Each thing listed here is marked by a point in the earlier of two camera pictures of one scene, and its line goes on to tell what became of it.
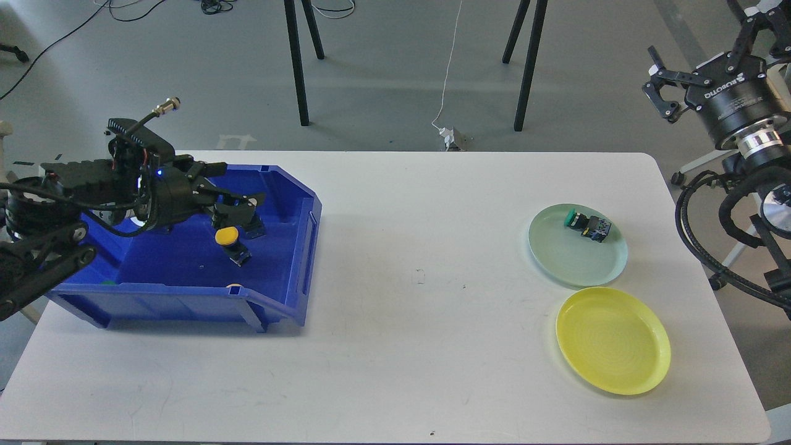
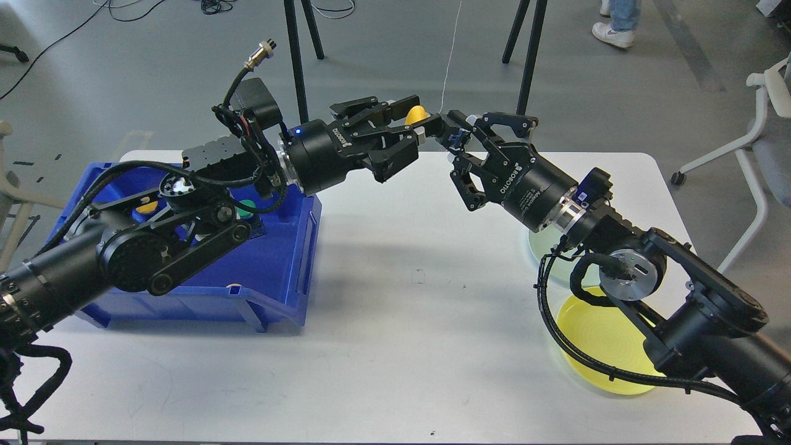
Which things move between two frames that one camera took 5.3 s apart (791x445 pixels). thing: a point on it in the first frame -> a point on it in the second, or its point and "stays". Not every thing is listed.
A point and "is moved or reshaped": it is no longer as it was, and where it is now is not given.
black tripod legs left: (291, 16) stays
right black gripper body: (730, 89) -> (531, 188)
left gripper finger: (238, 211) -> (398, 148)
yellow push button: (226, 235) is moved or reshaped
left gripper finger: (199, 169) -> (371, 110)
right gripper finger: (779, 23) -> (523, 124)
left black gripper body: (172, 196) -> (324, 154)
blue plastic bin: (185, 272) stays
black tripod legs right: (541, 9) stays
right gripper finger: (659, 76) -> (476, 185)
